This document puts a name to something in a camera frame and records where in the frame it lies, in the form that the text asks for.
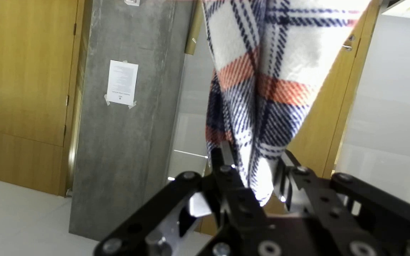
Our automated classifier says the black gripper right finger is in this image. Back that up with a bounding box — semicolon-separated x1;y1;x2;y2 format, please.
275;151;410;256

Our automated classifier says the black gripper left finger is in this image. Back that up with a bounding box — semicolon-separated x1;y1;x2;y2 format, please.
94;147;268;256

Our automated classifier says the white paper notice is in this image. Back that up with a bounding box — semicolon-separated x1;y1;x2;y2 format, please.
103;59;141;110

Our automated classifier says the silver door handle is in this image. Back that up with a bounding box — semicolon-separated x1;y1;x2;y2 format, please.
340;33;359;53

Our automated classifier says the plaid flannel shirt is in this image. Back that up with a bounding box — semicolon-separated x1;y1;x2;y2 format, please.
200;0;373;208

